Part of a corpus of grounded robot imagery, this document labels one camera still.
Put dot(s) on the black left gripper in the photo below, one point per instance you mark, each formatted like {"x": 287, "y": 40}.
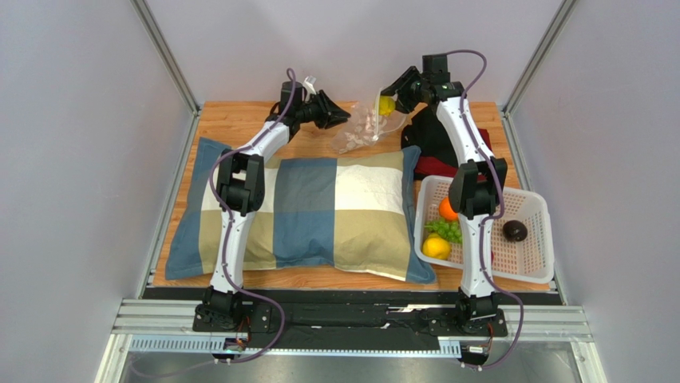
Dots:
{"x": 331, "y": 115}

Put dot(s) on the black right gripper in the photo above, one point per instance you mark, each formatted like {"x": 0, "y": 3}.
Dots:
{"x": 403, "y": 90}

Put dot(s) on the yellow fake starfruit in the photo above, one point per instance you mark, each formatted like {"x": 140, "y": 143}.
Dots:
{"x": 386, "y": 105}

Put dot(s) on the clear dotted zip bag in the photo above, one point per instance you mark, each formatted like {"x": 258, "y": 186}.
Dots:
{"x": 366, "y": 128}

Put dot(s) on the orange fake orange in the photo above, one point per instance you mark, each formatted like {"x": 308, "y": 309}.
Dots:
{"x": 446, "y": 211}

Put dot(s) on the green fake lettuce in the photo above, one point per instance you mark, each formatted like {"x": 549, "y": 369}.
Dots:
{"x": 449, "y": 230}

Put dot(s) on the yellow fake lemon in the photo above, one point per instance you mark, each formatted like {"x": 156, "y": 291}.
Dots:
{"x": 436, "y": 248}

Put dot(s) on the dark brown fake food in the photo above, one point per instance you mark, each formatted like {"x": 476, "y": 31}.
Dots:
{"x": 515, "y": 231}

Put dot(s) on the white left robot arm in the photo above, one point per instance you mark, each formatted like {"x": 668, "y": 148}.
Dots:
{"x": 237, "y": 181}

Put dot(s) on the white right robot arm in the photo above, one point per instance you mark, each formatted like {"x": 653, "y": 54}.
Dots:
{"x": 476, "y": 191}

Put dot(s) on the black baseball cap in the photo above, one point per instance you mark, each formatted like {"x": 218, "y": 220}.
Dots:
{"x": 427, "y": 133}

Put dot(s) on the red folded cloth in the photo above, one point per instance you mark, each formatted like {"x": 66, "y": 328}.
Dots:
{"x": 433, "y": 168}

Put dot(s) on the blue beige checked pillow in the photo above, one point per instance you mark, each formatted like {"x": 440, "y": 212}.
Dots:
{"x": 354, "y": 214}

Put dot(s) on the white perforated plastic basket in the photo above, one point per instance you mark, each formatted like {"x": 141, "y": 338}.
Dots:
{"x": 530, "y": 260}

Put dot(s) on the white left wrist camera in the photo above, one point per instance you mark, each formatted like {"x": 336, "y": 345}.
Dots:
{"x": 308, "y": 84}

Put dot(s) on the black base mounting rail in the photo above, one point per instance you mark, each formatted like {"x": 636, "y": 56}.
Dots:
{"x": 263, "y": 318}

